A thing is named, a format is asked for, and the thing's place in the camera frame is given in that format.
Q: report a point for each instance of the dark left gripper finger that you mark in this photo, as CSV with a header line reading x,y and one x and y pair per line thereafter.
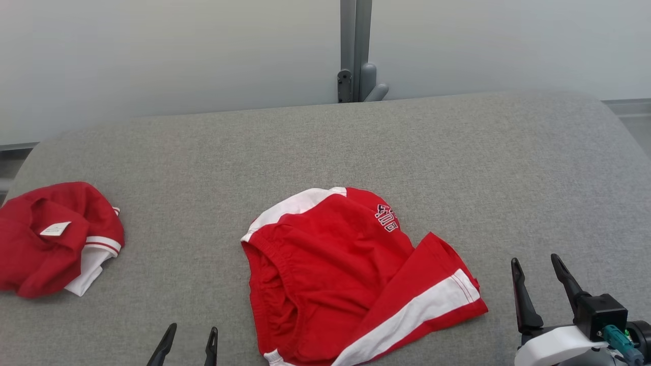
x,y
211,351
163,351

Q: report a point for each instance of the teal right camera connector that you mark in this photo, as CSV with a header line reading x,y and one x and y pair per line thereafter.
x,y
620,343

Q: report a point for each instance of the grey cylindrical post fitting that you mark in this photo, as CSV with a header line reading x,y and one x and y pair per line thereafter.
x,y
367,76

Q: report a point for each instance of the red shorts wide white stripe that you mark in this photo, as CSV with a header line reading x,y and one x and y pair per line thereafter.
x,y
330,264

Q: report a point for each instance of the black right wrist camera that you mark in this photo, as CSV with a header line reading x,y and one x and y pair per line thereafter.
x,y
602,315

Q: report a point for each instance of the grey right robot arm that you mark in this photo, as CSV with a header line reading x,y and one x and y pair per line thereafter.
x,y
642,338

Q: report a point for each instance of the red t-shirt striped white sleeves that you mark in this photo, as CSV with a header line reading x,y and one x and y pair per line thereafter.
x,y
30,254

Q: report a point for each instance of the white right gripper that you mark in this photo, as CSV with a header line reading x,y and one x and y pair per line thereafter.
x,y
549,348

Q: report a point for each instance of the black post bracket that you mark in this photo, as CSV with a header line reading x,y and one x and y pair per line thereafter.
x,y
344,86

